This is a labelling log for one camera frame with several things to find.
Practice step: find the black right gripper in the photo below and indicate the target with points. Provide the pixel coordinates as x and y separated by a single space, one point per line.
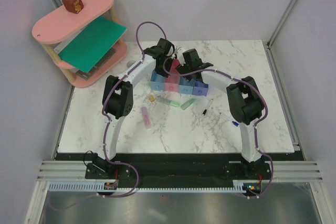
181 68

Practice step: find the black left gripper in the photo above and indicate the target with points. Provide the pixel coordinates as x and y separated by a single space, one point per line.
162 73

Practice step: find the light blue plastic bin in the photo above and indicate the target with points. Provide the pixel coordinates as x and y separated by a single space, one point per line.
185 86

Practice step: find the purple blue plastic bin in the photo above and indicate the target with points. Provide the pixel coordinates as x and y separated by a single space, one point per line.
200 88

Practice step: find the pink plastic bin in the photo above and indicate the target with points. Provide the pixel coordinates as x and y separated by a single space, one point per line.
172 82

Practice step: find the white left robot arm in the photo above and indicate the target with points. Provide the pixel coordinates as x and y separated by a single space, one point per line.
117 103

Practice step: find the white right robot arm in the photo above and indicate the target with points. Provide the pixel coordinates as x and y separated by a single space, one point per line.
246 104

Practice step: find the light green highlighter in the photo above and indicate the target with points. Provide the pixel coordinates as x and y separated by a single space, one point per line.
188 103

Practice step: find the small yellow eraser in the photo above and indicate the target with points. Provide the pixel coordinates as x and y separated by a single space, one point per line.
151 98

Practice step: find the pink highlighter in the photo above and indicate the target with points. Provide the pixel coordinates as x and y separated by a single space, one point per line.
146 117

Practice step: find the pink two-tier shelf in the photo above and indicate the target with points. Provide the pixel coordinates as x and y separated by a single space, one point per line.
58 28

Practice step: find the blue capped white marker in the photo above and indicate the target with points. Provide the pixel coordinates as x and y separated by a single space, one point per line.
229 119

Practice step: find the green board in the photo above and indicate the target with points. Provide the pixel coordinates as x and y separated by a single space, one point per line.
91 44

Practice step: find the brown wooden cube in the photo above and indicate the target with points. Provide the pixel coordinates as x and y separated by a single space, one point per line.
73 6

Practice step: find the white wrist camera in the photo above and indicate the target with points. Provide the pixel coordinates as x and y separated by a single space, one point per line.
179 52

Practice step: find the aluminium frame rail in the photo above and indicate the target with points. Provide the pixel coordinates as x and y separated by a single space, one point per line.
275 50

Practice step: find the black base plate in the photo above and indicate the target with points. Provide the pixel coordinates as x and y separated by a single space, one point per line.
197 170

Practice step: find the white slotted cable duct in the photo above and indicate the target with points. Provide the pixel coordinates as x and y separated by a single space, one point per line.
103 187

